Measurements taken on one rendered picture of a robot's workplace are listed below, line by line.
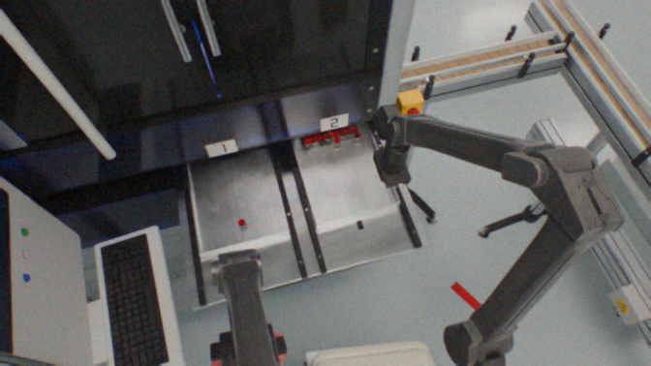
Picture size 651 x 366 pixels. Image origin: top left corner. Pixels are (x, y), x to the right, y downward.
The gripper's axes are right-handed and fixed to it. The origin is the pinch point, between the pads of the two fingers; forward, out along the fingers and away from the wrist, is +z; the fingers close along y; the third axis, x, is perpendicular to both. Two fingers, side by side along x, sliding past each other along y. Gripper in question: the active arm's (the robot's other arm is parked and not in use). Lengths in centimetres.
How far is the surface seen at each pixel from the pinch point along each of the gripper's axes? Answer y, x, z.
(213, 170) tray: 29, 46, 21
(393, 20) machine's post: 27.5, -7.5, -27.8
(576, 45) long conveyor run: 41, -87, 16
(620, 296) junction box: -40, -79, 56
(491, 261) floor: -6, -65, 108
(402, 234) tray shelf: -8.5, -4.1, 20.3
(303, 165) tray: 22.7, 18.1, 20.9
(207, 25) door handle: 22, 34, -42
